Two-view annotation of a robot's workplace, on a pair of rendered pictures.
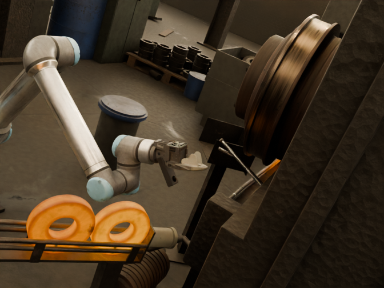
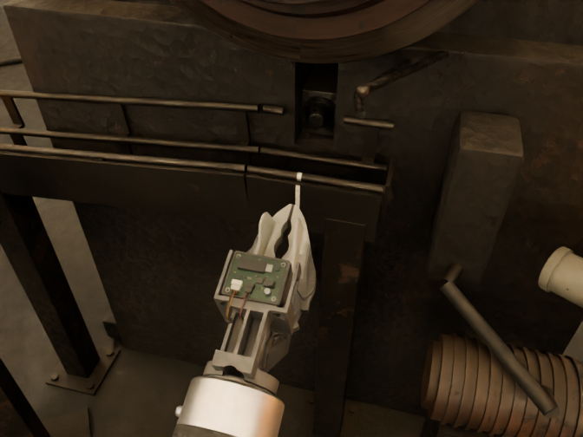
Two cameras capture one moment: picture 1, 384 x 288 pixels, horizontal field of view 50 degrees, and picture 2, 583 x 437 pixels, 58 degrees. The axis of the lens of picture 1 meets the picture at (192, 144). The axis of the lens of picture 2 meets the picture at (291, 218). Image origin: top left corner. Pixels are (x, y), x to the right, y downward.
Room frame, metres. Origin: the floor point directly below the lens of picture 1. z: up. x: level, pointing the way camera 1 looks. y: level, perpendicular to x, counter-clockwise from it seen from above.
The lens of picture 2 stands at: (1.35, 0.38, 1.15)
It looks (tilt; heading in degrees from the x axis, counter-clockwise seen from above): 42 degrees down; 265
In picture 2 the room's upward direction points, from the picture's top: straight up
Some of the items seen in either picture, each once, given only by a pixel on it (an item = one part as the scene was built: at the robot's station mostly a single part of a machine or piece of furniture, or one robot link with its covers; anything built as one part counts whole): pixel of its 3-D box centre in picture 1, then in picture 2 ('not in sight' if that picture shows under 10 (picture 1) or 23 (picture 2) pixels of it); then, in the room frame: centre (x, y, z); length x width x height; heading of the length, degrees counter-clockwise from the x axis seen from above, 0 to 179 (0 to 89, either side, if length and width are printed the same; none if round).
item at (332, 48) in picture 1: (315, 104); not in sight; (1.25, -0.30, 1.11); 0.47 x 0.10 x 0.47; 161
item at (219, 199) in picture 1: (214, 235); (469, 201); (1.05, -0.16, 0.68); 0.11 x 0.08 x 0.24; 71
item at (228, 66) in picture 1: (262, 99); not in sight; (4.09, -0.50, 0.39); 1.03 x 0.83 x 0.79; 75
